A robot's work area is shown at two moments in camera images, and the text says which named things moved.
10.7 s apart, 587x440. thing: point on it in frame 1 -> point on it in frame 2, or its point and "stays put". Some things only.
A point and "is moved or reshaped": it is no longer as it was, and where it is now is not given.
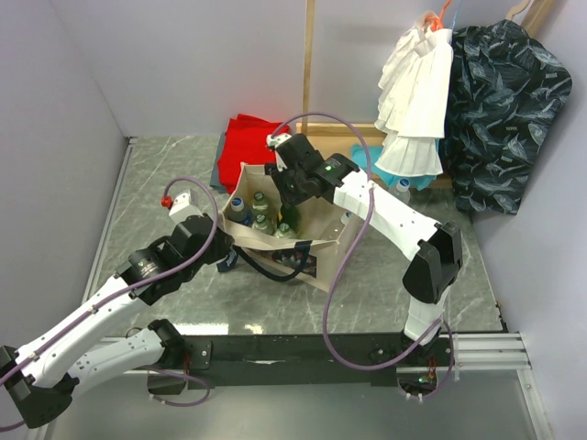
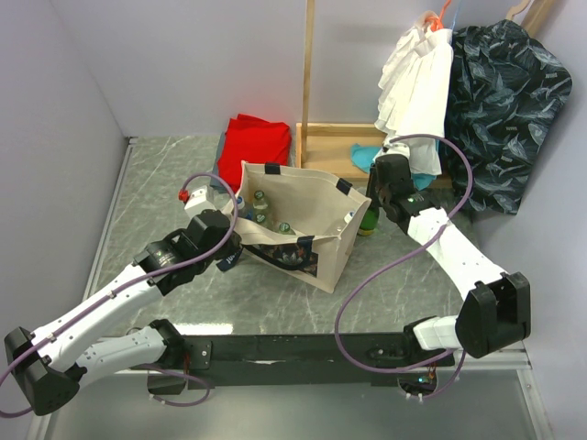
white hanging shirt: x=414 y=85 stays put
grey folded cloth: x=215 y=180 stays put
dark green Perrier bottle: x=291 y=216 is moved or reshaped
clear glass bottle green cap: x=259 y=206 stays put
